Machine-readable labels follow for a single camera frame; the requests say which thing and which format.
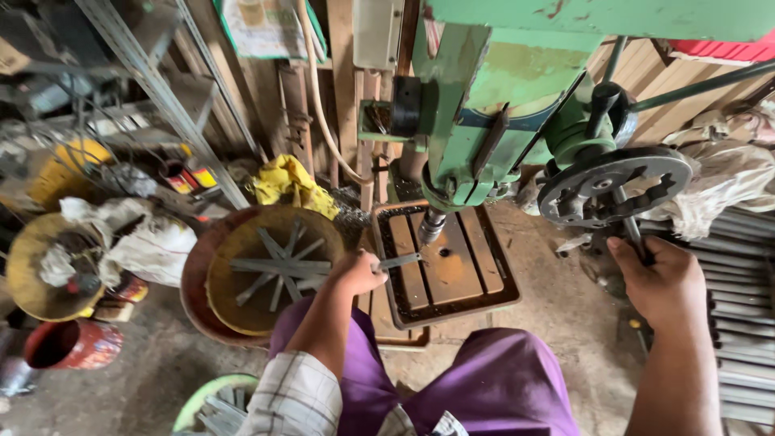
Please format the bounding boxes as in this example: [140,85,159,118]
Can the rusty slotted drill table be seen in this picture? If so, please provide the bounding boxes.
[371,200,522,331]

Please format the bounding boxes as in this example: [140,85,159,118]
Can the white woven sack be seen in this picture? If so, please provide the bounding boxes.
[59,197,198,289]

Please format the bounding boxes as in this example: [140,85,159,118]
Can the cluttered metal shelf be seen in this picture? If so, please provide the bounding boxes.
[0,0,182,201]

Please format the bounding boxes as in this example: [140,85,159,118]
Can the pile of flat metal strips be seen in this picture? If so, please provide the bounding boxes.
[229,219,333,312]

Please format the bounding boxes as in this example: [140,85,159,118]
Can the heap of grey metal strips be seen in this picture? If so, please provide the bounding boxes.
[195,388,250,436]

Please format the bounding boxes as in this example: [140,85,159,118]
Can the grey drill press feed wheel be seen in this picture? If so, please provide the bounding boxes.
[537,147,694,230]

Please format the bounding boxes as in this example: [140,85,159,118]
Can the person's purple trousers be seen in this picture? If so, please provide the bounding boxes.
[268,296,582,436]

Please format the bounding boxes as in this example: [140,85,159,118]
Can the red plastic crate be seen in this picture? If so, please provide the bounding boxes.
[666,29,775,66]

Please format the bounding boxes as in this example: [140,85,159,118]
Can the red plastic bucket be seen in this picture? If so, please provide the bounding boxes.
[24,320,124,371]

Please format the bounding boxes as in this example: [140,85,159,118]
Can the person's right hand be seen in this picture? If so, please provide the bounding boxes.
[607,235,709,331]

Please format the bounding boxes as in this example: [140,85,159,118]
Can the steel drill chuck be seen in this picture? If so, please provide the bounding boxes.
[418,206,448,246]

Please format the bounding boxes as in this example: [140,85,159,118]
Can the yellow crumpled cloth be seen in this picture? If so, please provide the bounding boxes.
[248,154,340,220]

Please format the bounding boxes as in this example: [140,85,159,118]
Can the green drill press body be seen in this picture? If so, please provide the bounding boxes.
[357,0,775,214]

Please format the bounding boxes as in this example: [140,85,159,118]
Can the stack of long metal bars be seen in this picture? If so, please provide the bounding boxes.
[641,209,775,428]

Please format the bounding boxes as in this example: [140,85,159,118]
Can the black round knob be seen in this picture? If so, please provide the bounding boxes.
[390,75,423,139]

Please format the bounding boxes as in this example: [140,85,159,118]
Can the white electrical switch box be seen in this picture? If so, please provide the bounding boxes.
[352,0,405,71]

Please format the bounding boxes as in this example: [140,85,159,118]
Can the steel drill press feed lever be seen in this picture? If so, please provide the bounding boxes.
[612,184,656,266]

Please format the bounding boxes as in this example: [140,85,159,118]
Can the long grey angle iron bar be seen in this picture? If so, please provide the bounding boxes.
[73,0,253,210]

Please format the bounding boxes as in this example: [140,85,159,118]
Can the dirty yellow basin with rags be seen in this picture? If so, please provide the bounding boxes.
[6,213,107,323]

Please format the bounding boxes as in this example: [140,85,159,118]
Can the red plastic basin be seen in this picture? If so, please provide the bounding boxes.
[180,206,273,349]

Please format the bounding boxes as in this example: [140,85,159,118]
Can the green plastic basin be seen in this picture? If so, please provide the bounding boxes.
[172,373,261,436]

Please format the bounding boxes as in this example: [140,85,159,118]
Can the printed green-edged bag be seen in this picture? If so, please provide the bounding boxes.
[212,0,328,65]

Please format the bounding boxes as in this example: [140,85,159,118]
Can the person's checkered shirt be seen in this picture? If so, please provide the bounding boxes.
[233,351,470,436]

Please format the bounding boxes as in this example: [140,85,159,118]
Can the yellow plastic basin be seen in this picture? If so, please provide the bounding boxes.
[206,206,346,337]

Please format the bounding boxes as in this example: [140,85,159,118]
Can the person's left hand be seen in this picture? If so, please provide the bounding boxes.
[329,247,390,298]

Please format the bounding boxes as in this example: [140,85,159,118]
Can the dark green feed lever rod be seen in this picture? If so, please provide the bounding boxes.
[628,57,775,114]

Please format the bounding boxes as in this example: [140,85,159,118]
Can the rusty drill press base plate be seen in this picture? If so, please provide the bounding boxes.
[356,289,431,352]

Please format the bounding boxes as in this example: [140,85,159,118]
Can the yellow plastic container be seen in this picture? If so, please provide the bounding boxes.
[27,139,113,208]

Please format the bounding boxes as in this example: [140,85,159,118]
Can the red and yellow tin cans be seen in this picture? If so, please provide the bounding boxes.
[160,159,219,195]

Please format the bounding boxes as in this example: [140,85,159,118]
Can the cream rubber hose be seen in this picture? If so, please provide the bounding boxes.
[294,0,374,186]

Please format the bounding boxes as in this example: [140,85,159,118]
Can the short metal strip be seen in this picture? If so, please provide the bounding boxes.
[377,252,423,271]

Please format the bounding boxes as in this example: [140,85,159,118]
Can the dirty white sack heap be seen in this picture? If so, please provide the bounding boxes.
[635,100,775,241]

